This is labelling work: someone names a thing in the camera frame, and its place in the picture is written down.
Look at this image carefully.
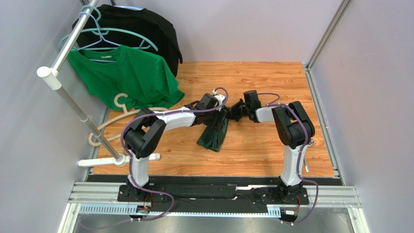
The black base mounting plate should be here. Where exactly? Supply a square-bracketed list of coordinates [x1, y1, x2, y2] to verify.
[117, 184, 310, 205]

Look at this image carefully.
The teal plastic hanger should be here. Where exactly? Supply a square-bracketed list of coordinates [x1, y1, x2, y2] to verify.
[59, 4, 159, 53]

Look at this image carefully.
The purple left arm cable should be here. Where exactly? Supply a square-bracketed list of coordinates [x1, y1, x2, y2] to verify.
[120, 86, 230, 222]

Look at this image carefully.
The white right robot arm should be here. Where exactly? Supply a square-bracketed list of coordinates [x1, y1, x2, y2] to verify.
[228, 100, 318, 197]

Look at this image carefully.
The aluminium frame rail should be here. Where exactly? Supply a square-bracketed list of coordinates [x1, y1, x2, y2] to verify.
[69, 182, 361, 217]

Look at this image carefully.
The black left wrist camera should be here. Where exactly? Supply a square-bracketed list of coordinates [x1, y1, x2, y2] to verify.
[195, 93, 225, 110]

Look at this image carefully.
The white metal clothes rack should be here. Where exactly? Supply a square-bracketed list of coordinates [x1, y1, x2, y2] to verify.
[36, 0, 161, 168]

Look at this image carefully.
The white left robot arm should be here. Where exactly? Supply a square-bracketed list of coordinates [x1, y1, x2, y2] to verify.
[121, 106, 229, 191]

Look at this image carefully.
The bright green t-shirt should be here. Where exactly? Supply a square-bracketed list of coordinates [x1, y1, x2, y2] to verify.
[68, 45, 185, 110]

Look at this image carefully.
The dark green cloth napkin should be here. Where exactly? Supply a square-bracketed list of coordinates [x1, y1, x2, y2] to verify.
[197, 106, 229, 152]

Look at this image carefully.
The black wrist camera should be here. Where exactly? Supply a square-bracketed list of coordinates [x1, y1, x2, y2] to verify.
[243, 90, 261, 110]
[195, 93, 225, 110]

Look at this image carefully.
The light blue wire hanger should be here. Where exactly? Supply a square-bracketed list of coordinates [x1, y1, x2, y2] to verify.
[77, 11, 120, 51]

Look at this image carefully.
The black t-shirt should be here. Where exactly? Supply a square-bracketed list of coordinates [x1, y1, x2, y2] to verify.
[73, 4, 184, 78]

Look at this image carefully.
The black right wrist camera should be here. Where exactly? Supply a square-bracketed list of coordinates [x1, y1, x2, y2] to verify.
[243, 90, 261, 110]

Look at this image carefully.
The beige plastic hanger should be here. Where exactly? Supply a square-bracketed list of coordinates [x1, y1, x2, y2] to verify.
[87, 93, 168, 147]

